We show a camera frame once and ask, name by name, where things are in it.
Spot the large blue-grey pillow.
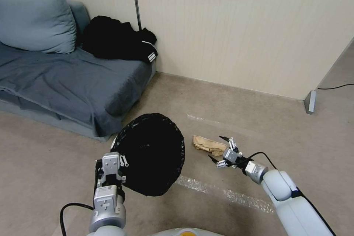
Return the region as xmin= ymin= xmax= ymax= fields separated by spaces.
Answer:
xmin=0 ymin=0 xmax=78 ymax=55

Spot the long clear tape strip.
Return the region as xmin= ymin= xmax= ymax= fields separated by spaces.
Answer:
xmin=223 ymin=189 xmax=276 ymax=215

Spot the dark grey sofa blanket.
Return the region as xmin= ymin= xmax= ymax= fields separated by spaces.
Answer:
xmin=0 ymin=43 xmax=153 ymax=138

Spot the white robot front shell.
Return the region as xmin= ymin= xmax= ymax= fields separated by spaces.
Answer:
xmin=152 ymin=227 xmax=214 ymax=236

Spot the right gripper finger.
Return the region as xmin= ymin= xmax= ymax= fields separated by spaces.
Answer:
xmin=219 ymin=135 xmax=239 ymax=152
xmin=208 ymin=155 xmax=231 ymax=169

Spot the blue-grey sofa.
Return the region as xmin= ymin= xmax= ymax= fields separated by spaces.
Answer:
xmin=0 ymin=1 xmax=157 ymax=143

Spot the thin clear floor tape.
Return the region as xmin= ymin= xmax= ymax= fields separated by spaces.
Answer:
xmin=186 ymin=114 xmax=219 ymax=124

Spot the trash bin with black bag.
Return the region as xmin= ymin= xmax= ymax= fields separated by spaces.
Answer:
xmin=110 ymin=112 xmax=185 ymax=197

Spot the crumpled brown paper garbage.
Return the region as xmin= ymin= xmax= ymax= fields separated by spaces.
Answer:
xmin=192 ymin=135 xmax=228 ymax=157

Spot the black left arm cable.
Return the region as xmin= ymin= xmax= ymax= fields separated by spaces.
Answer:
xmin=60 ymin=202 xmax=94 ymax=236

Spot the small blue-grey back cushion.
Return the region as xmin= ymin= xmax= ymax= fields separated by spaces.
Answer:
xmin=67 ymin=0 xmax=91 ymax=47

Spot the black jacket with white stripes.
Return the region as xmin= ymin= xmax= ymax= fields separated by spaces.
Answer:
xmin=83 ymin=15 xmax=158 ymax=63

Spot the black floor cable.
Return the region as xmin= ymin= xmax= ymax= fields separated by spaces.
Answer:
xmin=317 ymin=83 xmax=354 ymax=90

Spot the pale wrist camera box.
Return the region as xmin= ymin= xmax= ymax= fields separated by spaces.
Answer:
xmin=222 ymin=148 xmax=240 ymax=163
xmin=102 ymin=153 xmax=122 ymax=175

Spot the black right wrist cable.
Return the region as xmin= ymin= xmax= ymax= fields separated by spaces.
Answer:
xmin=239 ymin=152 xmax=278 ymax=170

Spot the grey wall end post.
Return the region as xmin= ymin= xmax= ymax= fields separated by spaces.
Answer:
xmin=304 ymin=90 xmax=317 ymax=115

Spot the short clear tape strip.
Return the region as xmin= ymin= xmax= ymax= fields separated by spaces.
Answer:
xmin=176 ymin=176 xmax=208 ymax=193

